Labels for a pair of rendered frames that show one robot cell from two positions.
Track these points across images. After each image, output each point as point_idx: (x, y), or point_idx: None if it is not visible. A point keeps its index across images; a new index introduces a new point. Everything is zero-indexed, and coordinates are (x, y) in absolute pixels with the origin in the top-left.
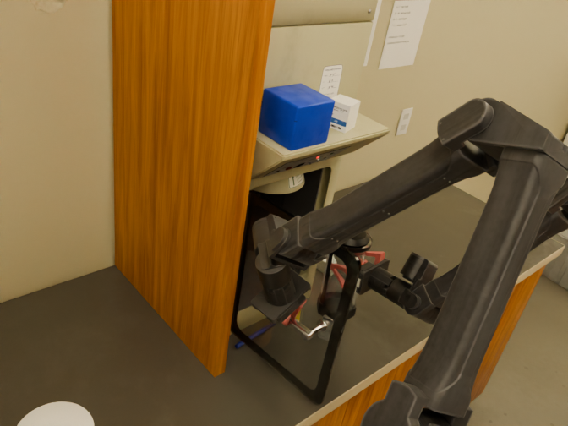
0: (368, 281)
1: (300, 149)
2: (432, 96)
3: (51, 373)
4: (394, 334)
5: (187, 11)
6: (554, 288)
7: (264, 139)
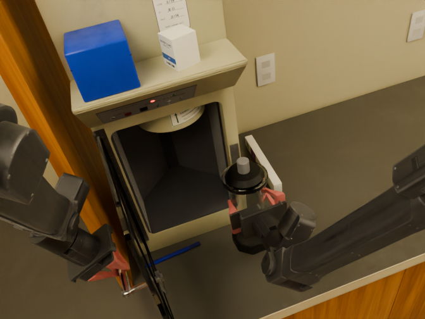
0: (252, 226)
1: (100, 99)
2: None
3: (18, 265)
4: None
5: None
6: None
7: (75, 89)
